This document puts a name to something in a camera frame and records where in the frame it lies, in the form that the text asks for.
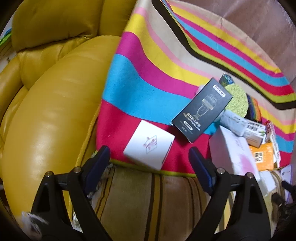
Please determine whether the white box with pink splash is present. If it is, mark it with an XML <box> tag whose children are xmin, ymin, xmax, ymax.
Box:
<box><xmin>209</xmin><ymin>126</ymin><xmax>260</xmax><ymax>183</ymax></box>

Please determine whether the small blue black box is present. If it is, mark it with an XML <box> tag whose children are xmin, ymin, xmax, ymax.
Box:
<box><xmin>218</xmin><ymin>73</ymin><xmax>234</xmax><ymax>87</ymax></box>

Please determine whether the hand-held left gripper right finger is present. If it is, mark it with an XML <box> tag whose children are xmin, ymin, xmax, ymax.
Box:
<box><xmin>188</xmin><ymin>147</ymin><xmax>272</xmax><ymax>241</ymax></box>

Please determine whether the beige striped cushion cover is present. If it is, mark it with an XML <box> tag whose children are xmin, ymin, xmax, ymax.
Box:
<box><xmin>72</xmin><ymin>162</ymin><xmax>285</xmax><ymax>241</ymax></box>

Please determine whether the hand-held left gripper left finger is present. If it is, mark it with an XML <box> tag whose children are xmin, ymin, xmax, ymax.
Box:
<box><xmin>31</xmin><ymin>146</ymin><xmax>111</xmax><ymax>241</ymax></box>

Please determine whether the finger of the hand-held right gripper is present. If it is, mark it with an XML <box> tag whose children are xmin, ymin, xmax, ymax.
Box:
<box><xmin>272</xmin><ymin>181</ymin><xmax>296</xmax><ymax>209</ymax></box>

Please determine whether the green round scrubber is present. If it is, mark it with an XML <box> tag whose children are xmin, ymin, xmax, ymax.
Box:
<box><xmin>223</xmin><ymin>84</ymin><xmax>249</xmax><ymax>118</ymax></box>

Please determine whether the colourful striped blanket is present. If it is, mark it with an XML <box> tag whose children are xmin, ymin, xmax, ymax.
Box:
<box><xmin>96</xmin><ymin>0</ymin><xmax>296</xmax><ymax>178</ymax></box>

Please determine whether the yellow leather sofa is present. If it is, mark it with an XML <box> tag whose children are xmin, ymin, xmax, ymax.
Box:
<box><xmin>0</xmin><ymin>0</ymin><xmax>139</xmax><ymax>223</ymax></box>

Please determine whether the plain white cube box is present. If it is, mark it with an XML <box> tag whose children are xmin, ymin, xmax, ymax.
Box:
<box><xmin>258</xmin><ymin>171</ymin><xmax>277</xmax><ymax>197</ymax></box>

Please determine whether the grey blue box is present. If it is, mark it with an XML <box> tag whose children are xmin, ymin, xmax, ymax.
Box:
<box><xmin>220</xmin><ymin>110</ymin><xmax>249</xmax><ymax>137</ymax></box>

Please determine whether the white box with pink print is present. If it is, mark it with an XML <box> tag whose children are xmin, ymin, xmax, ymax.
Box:
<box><xmin>122</xmin><ymin>120</ymin><xmax>175</xmax><ymax>171</ymax></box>

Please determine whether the rainbow striped cloth bundle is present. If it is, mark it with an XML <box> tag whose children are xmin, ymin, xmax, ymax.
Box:
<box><xmin>245</xmin><ymin>94</ymin><xmax>263</xmax><ymax>122</ymax></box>

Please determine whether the red and blue box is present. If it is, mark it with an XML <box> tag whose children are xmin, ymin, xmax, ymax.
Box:
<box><xmin>264</xmin><ymin>121</ymin><xmax>282</xmax><ymax>166</ymax></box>

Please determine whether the white fluffy cloth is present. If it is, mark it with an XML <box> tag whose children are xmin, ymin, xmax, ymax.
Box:
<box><xmin>20</xmin><ymin>210</ymin><xmax>50</xmax><ymax>234</ymax></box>

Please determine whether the orange tissue packet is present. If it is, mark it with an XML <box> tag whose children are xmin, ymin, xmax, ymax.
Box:
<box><xmin>248</xmin><ymin>142</ymin><xmax>278</xmax><ymax>172</ymax></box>

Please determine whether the green plastic item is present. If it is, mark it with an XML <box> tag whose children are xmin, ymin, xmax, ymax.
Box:
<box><xmin>0</xmin><ymin>28</ymin><xmax>13</xmax><ymax>47</ymax></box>

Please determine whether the white box with green print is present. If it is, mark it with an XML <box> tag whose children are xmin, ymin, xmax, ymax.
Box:
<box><xmin>243</xmin><ymin>119</ymin><xmax>267</xmax><ymax>147</ymax></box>

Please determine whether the black box with cup print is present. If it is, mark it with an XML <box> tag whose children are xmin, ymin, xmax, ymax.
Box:
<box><xmin>171</xmin><ymin>77</ymin><xmax>233</xmax><ymax>144</ymax></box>

